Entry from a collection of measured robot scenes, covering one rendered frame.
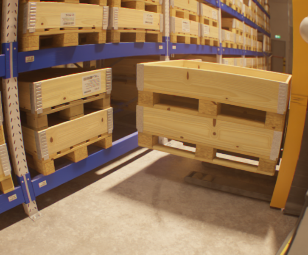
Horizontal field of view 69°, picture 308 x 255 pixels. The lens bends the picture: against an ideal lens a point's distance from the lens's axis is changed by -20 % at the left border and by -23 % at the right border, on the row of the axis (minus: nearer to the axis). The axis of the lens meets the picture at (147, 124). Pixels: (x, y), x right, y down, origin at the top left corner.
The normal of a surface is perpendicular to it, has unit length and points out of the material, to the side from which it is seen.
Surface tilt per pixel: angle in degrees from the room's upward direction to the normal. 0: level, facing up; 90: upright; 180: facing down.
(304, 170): 90
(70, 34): 90
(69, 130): 90
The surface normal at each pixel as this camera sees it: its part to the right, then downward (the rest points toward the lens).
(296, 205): -0.56, 0.24
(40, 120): 0.83, 0.17
